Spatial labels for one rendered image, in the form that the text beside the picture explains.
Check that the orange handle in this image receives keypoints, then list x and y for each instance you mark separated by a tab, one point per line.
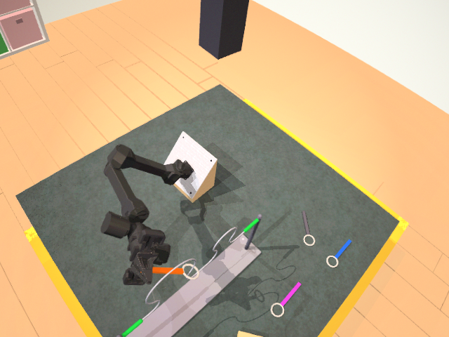
177	271

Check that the white loop with blue handle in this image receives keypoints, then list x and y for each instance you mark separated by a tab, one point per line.
338	254

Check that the white ring with pink handle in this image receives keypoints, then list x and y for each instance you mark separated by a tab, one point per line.
286	299

